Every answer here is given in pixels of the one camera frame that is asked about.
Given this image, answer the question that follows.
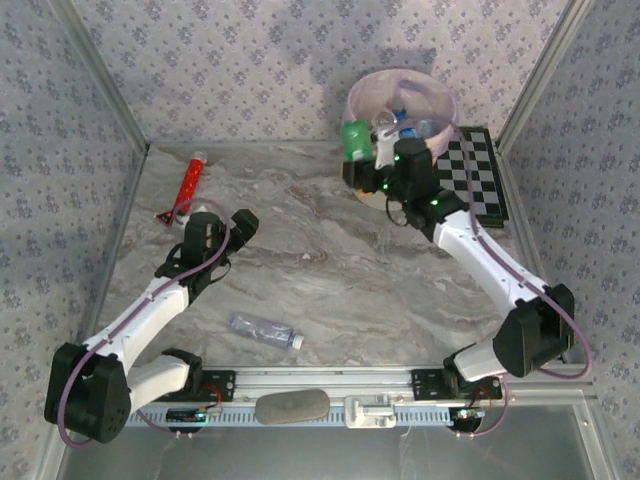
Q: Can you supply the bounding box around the pink translucent bin liner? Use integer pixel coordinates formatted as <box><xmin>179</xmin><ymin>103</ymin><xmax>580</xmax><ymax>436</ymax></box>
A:
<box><xmin>346</xmin><ymin>69</ymin><xmax>460</xmax><ymax>161</ymax></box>

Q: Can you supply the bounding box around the aluminium frame post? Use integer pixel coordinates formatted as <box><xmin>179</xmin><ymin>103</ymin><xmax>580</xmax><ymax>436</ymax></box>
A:
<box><xmin>496</xmin><ymin>0</ymin><xmax>597</xmax><ymax>151</ymax></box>
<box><xmin>47</xmin><ymin>0</ymin><xmax>152</xmax><ymax>151</ymax></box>

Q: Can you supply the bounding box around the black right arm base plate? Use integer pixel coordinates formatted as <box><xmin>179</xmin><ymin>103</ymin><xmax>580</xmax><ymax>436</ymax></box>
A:
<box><xmin>410</xmin><ymin>368</ymin><xmax>503</xmax><ymax>401</ymax></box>

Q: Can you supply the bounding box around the red scraper tool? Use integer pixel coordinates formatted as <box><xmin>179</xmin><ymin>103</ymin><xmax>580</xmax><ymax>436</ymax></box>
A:
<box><xmin>154</xmin><ymin>150</ymin><xmax>210</xmax><ymax>227</ymax></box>

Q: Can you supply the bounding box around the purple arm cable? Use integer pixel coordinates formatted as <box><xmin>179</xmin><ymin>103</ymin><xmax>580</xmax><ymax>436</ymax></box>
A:
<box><xmin>53</xmin><ymin>198</ymin><xmax>234</xmax><ymax>447</ymax></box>
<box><xmin>382</xmin><ymin>117</ymin><xmax>594</xmax><ymax>440</ymax></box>

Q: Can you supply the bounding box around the aluminium table side rail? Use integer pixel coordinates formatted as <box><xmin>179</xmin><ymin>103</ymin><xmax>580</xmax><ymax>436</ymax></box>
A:
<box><xmin>74</xmin><ymin>144</ymin><xmax>151</xmax><ymax>351</ymax></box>
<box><xmin>498</xmin><ymin>144</ymin><xmax>569</xmax><ymax>364</ymax></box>

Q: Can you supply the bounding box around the aluminium frame cross rail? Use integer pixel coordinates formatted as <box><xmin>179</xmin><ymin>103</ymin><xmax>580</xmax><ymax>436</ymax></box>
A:
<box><xmin>54</xmin><ymin>364</ymin><xmax>599</xmax><ymax>401</ymax></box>

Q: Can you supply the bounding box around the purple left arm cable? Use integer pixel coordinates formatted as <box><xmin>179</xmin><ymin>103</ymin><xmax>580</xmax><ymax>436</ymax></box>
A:
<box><xmin>53</xmin><ymin>198</ymin><xmax>234</xmax><ymax>447</ymax></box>

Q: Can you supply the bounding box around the black right circuit board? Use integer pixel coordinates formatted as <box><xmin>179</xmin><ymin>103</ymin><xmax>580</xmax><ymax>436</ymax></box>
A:
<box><xmin>448</xmin><ymin>407</ymin><xmax>487</xmax><ymax>431</ymax></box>

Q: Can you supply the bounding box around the black grey chessboard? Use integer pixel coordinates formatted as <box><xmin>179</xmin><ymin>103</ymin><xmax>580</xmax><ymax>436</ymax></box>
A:
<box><xmin>434</xmin><ymin>126</ymin><xmax>510</xmax><ymax>230</ymax></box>

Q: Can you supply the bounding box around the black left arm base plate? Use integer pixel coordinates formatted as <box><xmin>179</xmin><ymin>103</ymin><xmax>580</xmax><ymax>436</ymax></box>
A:
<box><xmin>147</xmin><ymin>369</ymin><xmax>236</xmax><ymax>404</ymax></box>

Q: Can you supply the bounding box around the black left circuit board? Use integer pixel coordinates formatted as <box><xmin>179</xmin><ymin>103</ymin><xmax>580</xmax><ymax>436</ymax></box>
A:
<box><xmin>166</xmin><ymin>407</ymin><xmax>210</xmax><ymax>425</ymax></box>

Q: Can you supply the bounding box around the silver metal latch bracket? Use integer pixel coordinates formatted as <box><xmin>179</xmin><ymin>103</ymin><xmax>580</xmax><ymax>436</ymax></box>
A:
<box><xmin>344</xmin><ymin>394</ymin><xmax>399</xmax><ymax>429</ymax></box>

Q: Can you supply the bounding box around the grey oval stone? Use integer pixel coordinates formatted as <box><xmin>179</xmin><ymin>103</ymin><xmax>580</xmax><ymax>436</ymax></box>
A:
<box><xmin>254</xmin><ymin>388</ymin><xmax>332</xmax><ymax>426</ymax></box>

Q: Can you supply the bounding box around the grey metal panel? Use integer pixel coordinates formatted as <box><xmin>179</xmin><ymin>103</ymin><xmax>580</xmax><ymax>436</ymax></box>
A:
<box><xmin>59</xmin><ymin>404</ymin><xmax>601</xmax><ymax>480</ymax></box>

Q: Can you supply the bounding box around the white slotted cable duct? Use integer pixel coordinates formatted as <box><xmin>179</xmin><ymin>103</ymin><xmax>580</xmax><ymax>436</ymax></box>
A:
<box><xmin>130</xmin><ymin>407</ymin><xmax>466</xmax><ymax>427</ymax></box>

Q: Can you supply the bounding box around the green soda bottle yellow cap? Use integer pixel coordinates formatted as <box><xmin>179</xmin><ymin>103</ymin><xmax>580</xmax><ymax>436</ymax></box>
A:
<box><xmin>340</xmin><ymin>119</ymin><xmax>375</xmax><ymax>162</ymax></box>

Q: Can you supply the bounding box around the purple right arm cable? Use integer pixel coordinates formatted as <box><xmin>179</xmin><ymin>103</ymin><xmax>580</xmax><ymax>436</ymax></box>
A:
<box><xmin>382</xmin><ymin>117</ymin><xmax>594</xmax><ymax>440</ymax></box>

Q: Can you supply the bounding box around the clear bottle white cap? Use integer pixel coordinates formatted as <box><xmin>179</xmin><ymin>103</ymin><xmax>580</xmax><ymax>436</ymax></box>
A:
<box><xmin>228</xmin><ymin>312</ymin><xmax>305</xmax><ymax>351</ymax></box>

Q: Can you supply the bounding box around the cream ribbed plastic bin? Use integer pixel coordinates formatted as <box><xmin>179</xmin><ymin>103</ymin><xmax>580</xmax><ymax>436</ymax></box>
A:
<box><xmin>347</xmin><ymin>69</ymin><xmax>459</xmax><ymax>211</ymax></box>

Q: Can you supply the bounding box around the black circuit board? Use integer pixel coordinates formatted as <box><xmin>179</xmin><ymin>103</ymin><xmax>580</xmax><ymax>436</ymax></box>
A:
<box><xmin>166</xmin><ymin>407</ymin><xmax>210</xmax><ymax>425</ymax></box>
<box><xmin>448</xmin><ymin>407</ymin><xmax>487</xmax><ymax>431</ymax></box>

